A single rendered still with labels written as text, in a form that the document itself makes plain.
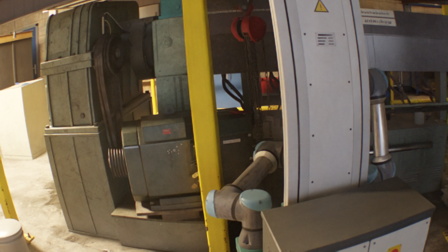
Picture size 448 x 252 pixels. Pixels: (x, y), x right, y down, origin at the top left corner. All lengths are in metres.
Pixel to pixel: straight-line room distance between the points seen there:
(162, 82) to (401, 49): 1.84
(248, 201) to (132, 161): 1.08
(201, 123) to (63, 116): 1.20
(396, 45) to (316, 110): 1.75
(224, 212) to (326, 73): 0.65
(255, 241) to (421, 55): 2.05
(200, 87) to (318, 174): 0.81
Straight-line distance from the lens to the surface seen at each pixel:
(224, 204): 1.66
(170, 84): 3.13
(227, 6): 2.97
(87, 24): 2.77
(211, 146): 2.10
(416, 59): 3.12
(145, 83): 6.06
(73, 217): 3.17
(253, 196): 1.62
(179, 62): 3.08
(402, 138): 3.13
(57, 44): 2.91
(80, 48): 2.79
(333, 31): 1.41
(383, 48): 3.02
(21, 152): 5.69
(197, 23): 2.02
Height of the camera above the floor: 1.42
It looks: 12 degrees down
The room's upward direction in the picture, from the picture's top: 5 degrees counter-clockwise
